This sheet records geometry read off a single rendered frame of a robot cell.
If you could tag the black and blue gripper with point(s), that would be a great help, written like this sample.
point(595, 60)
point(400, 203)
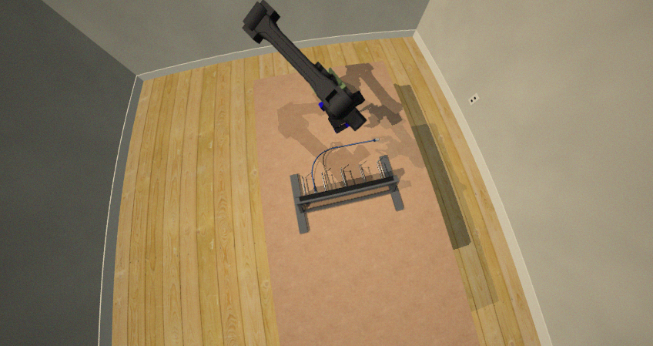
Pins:
point(334, 121)

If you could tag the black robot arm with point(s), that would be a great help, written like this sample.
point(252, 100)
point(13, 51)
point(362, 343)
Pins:
point(260, 23)

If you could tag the grey patch panel rack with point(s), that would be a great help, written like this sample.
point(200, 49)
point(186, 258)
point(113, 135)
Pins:
point(388, 180)

